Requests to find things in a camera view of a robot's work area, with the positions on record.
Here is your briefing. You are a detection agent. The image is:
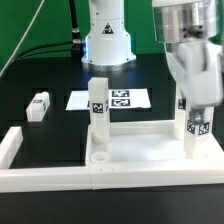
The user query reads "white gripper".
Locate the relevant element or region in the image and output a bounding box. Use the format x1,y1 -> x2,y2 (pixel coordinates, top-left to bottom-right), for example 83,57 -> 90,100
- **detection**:
165,39 -> 223,125

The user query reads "fiducial marker sheet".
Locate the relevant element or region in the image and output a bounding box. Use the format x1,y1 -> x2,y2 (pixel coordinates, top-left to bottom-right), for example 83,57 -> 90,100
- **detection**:
66,89 -> 151,111

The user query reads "white L-shaped fence frame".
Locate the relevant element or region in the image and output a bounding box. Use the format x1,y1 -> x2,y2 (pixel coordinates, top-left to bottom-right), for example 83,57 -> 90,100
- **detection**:
0,127 -> 224,193

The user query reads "white desk top panel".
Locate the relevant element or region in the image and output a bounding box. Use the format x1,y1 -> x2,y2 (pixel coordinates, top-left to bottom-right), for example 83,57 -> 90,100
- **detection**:
85,120 -> 224,170

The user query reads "white cable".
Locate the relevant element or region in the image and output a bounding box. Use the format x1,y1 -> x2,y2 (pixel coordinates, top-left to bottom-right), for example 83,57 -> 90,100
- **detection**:
0,0 -> 46,76

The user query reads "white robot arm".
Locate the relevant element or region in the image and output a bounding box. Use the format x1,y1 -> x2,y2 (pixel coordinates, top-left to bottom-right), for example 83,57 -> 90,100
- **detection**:
82,0 -> 223,124

